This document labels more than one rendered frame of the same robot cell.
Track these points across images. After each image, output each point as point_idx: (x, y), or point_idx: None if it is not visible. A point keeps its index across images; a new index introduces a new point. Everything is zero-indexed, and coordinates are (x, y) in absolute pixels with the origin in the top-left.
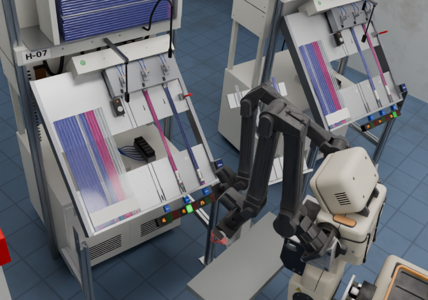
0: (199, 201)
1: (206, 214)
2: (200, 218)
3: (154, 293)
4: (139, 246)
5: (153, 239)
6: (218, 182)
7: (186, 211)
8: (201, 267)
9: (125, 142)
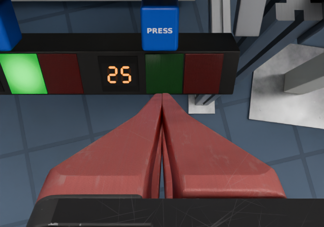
0: (98, 61)
1: (231, 32)
2: (210, 32)
3: (76, 105)
4: (107, 1)
5: (139, 1)
6: (168, 200)
7: (4, 84)
8: (182, 102)
9: None
